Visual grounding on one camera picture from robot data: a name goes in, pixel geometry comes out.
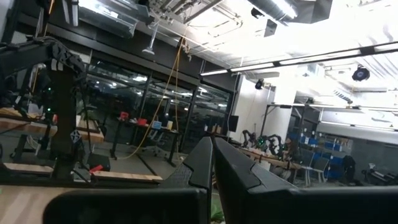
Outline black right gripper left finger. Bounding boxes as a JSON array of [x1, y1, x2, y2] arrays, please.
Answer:
[[42, 136, 214, 224]]

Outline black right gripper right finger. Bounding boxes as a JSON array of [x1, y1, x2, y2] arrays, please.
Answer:
[[213, 137, 398, 224]]

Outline wooden workbench table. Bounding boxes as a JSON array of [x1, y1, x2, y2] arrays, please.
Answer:
[[0, 107, 106, 144]]

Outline long wooden table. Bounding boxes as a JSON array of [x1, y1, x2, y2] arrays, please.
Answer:
[[235, 145, 302, 184]]

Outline dark table with small boxes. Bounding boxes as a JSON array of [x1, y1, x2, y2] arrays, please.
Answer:
[[109, 119, 183, 168]]

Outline black monitor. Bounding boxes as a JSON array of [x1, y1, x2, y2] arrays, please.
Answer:
[[228, 115, 240, 133]]

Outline blue storage bins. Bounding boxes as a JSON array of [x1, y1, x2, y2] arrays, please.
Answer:
[[287, 133, 354, 180]]

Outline white pendant lamp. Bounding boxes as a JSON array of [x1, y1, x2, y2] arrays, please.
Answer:
[[142, 23, 160, 56]]

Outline long ceiling light strip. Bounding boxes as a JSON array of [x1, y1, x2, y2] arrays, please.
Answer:
[[200, 41, 398, 77]]

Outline black ceiling spotlight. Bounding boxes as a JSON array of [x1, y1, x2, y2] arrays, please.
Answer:
[[351, 64, 371, 83]]

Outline black aluminium table frame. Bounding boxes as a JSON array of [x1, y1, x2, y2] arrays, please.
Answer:
[[0, 0, 164, 189]]

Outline yellow hanging cable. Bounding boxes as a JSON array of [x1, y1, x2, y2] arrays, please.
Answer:
[[119, 37, 187, 161]]

